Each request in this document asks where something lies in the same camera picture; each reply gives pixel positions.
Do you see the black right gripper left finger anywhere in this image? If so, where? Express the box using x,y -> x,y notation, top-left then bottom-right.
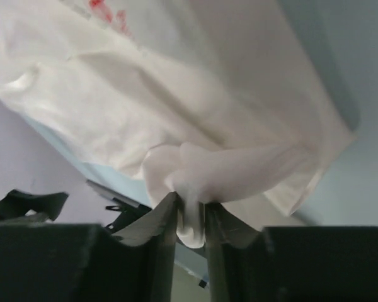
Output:
0,193 -> 178,301

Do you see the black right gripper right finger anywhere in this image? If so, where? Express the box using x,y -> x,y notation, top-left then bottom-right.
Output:
205,203 -> 378,301

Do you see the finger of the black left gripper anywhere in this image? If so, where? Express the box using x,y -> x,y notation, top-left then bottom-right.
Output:
0,189 -> 69,221

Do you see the white t shirt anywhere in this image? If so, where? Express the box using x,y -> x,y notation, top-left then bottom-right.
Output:
0,1 -> 355,248

